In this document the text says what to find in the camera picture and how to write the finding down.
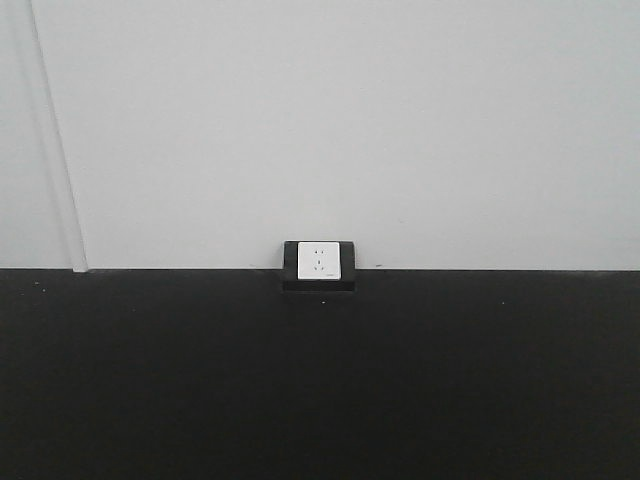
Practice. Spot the black socket housing box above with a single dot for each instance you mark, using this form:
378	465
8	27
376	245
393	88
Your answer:
291	283

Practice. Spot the white wall power socket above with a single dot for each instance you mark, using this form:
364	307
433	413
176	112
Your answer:
318	261

